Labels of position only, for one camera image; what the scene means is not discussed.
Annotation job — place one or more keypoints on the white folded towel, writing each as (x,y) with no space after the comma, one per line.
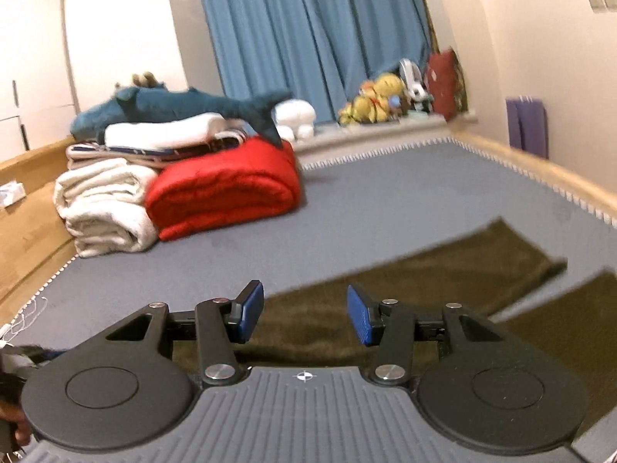
(159,130)

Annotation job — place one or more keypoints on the wooden bed frame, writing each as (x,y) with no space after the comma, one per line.
(554,173)

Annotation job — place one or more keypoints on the person's left hand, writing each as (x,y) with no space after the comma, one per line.
(20,431)

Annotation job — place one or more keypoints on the blue shark plush toy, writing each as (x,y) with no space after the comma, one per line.
(159,103)

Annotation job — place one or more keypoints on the red cushion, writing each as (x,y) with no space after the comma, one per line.
(443,84)

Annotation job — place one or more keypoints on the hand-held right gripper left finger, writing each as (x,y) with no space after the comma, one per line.
(249,311)

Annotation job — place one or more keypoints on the tissue box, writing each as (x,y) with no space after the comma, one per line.
(10,195)

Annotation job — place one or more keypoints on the white wardrobe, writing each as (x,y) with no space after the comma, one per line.
(33,58)

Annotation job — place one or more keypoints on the white plush toy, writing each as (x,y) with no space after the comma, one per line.
(296,115)

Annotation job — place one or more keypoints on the brown plush toy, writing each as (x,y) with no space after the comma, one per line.
(147,81)

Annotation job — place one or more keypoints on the white folded thick blanket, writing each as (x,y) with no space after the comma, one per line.
(106,212)

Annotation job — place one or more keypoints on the striped folded clothes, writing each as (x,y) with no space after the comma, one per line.
(144,153)

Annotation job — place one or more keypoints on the red folded quilt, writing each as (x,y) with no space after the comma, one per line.
(221,188)

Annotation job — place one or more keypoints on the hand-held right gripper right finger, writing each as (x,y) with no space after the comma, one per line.
(361,316)

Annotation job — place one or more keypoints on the white window ledge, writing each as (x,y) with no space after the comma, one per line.
(376,132)

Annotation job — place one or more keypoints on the panda plush toy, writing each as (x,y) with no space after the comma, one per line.
(420,97)

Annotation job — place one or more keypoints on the grey bed mattress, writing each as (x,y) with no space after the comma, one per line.
(385,193)

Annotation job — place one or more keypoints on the blue curtain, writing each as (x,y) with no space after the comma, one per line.
(313,33)

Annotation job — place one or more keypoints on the purple folded mat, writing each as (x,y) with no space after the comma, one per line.
(528,128)

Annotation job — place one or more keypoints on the white desk fan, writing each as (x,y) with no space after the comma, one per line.
(409,71)

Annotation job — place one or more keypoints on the yellow bear plush toy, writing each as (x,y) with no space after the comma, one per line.
(364,110)

